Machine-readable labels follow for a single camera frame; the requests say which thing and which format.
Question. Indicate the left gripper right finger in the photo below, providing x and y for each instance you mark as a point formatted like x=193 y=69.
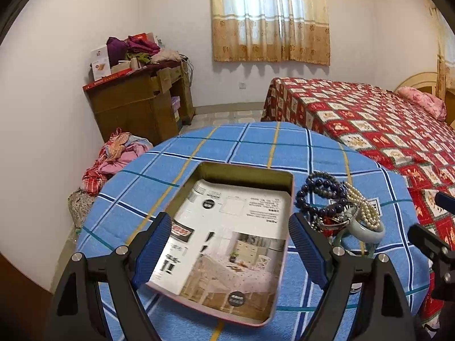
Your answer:
x=382 y=312

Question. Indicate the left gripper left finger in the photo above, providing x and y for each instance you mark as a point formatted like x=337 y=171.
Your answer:
x=76 y=311

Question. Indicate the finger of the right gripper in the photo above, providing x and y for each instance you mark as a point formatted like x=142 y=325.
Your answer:
x=445 y=201
x=442 y=258

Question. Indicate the pale jade bangle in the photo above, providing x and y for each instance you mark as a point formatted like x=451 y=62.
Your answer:
x=364 y=234

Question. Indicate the silver bangle with red tassel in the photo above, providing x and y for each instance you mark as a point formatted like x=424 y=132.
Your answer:
x=330 y=227

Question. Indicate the pink floral pillow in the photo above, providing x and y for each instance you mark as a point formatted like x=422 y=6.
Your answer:
x=428 y=102

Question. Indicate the red patchwork bedspread bed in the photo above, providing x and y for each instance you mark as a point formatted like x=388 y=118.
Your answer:
x=389 y=148

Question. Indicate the grey floral fabric bag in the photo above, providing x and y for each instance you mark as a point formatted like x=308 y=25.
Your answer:
x=80 y=204

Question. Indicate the cream wooden headboard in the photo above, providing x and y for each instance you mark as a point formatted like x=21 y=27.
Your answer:
x=426 y=82

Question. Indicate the blue plaid tablecloth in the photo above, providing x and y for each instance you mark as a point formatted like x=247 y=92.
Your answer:
x=232 y=154

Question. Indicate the beige side window curtain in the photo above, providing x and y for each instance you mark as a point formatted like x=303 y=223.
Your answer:
x=445 y=55

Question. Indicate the pink metal tin box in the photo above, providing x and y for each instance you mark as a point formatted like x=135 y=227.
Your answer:
x=227 y=244

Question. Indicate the printed paper sheet in tin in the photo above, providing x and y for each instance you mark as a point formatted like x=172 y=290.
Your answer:
x=227 y=248

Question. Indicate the pile of clothes on floor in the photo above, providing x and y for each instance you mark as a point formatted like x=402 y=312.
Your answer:
x=121 y=149

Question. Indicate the brown wooden desk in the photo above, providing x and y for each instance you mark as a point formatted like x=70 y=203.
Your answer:
x=152 y=102

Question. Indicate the long red flat box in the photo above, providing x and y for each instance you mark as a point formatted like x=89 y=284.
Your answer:
x=107 y=79

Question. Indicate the white product box on desk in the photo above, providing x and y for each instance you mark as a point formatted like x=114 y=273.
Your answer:
x=100 y=62

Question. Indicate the beige patterned window curtain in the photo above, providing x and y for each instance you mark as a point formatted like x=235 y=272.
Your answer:
x=271 y=31

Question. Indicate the pile of clothes on desk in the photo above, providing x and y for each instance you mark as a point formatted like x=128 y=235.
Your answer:
x=140 y=47

